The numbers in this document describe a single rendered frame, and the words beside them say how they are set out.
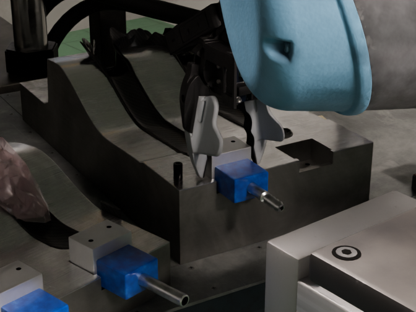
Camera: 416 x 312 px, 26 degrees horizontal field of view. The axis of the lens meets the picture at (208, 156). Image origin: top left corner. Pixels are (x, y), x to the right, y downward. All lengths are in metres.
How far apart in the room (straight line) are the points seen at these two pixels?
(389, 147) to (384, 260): 0.78
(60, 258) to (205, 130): 0.20
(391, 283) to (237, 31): 0.17
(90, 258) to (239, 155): 0.21
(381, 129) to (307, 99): 0.96
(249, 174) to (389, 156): 0.37
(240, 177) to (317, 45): 0.56
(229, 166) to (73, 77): 0.30
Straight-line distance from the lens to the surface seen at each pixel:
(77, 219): 0.96
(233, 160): 0.97
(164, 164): 1.00
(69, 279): 0.86
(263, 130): 0.97
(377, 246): 0.54
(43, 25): 1.64
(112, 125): 1.12
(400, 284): 0.50
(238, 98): 0.89
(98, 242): 0.86
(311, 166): 1.07
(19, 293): 0.81
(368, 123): 1.38
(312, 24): 0.38
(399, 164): 1.24
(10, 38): 1.88
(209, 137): 0.92
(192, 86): 0.92
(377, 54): 0.39
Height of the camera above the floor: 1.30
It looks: 24 degrees down
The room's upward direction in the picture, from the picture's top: straight up
